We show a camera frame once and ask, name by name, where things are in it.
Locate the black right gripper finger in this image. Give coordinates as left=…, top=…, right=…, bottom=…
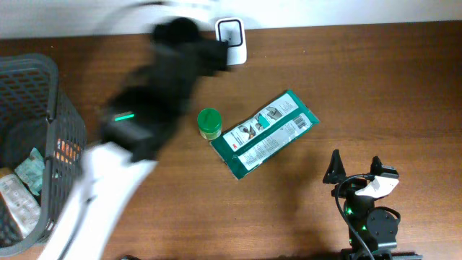
left=370, top=156, right=386, bottom=176
left=323, top=149, right=346, bottom=184

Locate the green 3M wipes package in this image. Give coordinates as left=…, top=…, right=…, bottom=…
left=211, top=90, right=320, bottom=180

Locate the mint green tissue pack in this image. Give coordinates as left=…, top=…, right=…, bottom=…
left=14, top=148, right=45, bottom=196

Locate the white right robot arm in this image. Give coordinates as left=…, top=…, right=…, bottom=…
left=323, top=149, right=423, bottom=260

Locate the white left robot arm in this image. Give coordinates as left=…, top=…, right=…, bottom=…
left=40, top=17, right=229, bottom=259

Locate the white barcode scanner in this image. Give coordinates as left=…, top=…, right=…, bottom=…
left=215, top=17, right=248, bottom=66

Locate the green lid jar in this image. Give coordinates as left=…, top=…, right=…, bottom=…
left=197, top=108, right=222, bottom=141

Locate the grey plastic basket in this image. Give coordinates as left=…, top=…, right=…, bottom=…
left=1, top=53, right=87, bottom=257

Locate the silver foil packet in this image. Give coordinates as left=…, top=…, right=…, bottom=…
left=1, top=174, right=40, bottom=238

